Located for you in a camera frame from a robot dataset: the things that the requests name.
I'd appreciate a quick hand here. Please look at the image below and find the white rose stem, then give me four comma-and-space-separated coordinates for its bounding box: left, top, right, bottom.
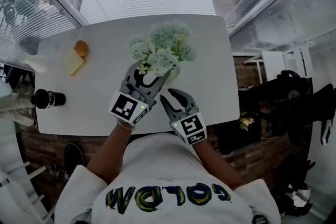
238, 112, 255, 131

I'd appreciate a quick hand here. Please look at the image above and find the person's left forearm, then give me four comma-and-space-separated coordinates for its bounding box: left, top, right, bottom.
86, 120, 133, 184

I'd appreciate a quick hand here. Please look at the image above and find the bread slice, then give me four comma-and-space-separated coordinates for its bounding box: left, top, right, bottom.
62, 48, 86, 77

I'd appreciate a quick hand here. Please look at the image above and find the person's white printed t-shirt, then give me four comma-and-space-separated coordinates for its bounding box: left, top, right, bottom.
54, 132, 281, 224

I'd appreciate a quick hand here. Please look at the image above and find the pale green flowers bunch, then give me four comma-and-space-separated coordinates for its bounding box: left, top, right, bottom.
129, 19, 197, 78

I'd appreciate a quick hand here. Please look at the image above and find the white and black device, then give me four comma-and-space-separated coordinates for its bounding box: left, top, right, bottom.
320, 118, 334, 146

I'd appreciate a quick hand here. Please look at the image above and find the person's right forearm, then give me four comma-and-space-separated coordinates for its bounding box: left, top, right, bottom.
191, 143, 246, 189

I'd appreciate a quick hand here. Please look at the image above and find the white ribbed vase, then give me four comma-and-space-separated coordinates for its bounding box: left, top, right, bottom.
146, 65, 182, 84

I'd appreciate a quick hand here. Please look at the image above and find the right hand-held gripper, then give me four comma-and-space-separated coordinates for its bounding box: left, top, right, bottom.
159, 88, 207, 145

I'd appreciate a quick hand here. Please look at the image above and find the white metal rack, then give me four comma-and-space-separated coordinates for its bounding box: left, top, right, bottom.
243, 46, 314, 84

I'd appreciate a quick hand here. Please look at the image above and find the black office chair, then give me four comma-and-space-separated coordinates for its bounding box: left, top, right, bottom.
217, 70, 310, 155

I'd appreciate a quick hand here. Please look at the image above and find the orange fruit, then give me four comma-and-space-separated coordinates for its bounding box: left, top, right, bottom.
75, 39, 89, 58

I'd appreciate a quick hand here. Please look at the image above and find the teal round ball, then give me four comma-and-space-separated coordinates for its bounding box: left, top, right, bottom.
14, 0, 37, 13

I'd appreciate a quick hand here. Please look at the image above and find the black drink bottle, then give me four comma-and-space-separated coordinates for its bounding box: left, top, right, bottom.
30, 89, 66, 110

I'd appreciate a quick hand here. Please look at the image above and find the white striped sneaker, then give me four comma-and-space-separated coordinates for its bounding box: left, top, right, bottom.
285, 183, 313, 216

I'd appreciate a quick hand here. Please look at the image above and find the thin wrist bracelet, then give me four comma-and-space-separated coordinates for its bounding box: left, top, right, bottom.
116, 118, 137, 132

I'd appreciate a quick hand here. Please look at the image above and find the white table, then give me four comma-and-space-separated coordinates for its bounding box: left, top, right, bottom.
34, 14, 241, 137

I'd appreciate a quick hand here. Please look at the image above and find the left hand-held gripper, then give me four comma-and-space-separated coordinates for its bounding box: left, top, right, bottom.
109, 60, 171, 125

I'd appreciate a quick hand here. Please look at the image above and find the white stool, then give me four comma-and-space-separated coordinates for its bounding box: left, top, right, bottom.
0, 161, 53, 224

